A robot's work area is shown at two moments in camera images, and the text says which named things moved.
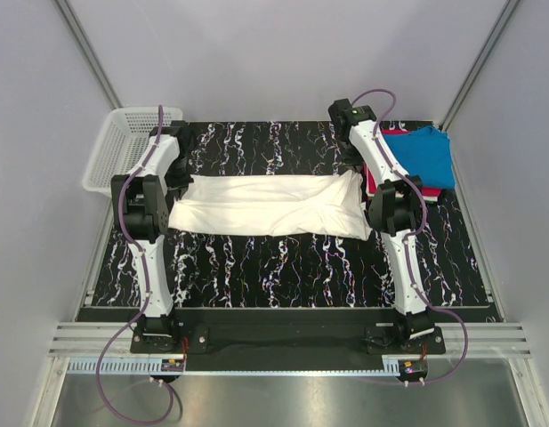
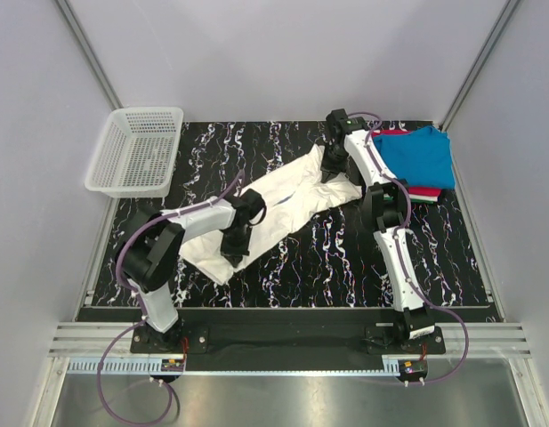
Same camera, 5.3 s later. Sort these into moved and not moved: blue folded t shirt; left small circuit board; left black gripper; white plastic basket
Moved: left black gripper
Not moved: white plastic basket; blue folded t shirt; left small circuit board
